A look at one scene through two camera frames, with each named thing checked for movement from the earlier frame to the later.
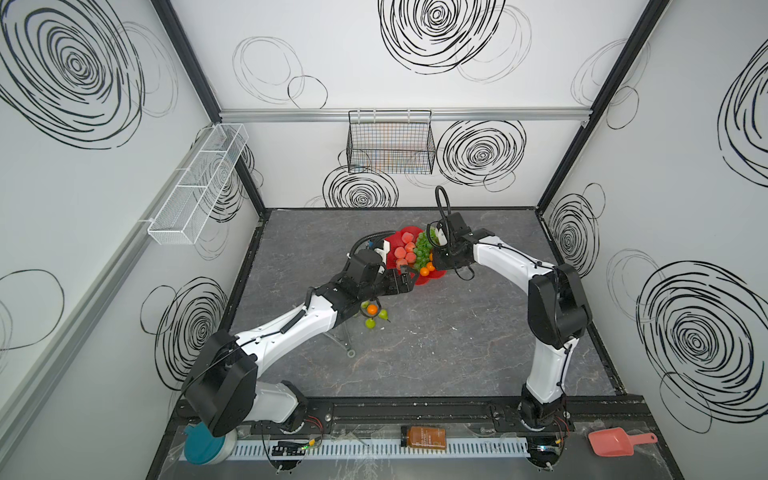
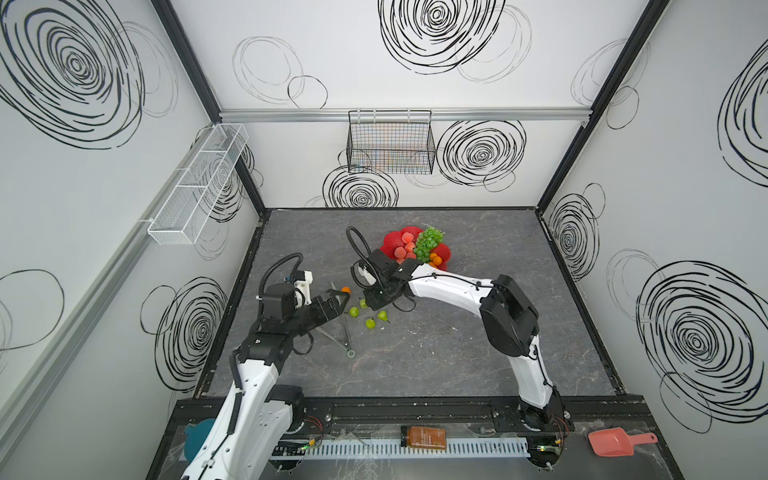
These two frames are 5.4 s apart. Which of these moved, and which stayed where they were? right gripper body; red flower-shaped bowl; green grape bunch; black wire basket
Moved: right gripper body
Stayed: green grape bunch; black wire basket; red flower-shaped bowl
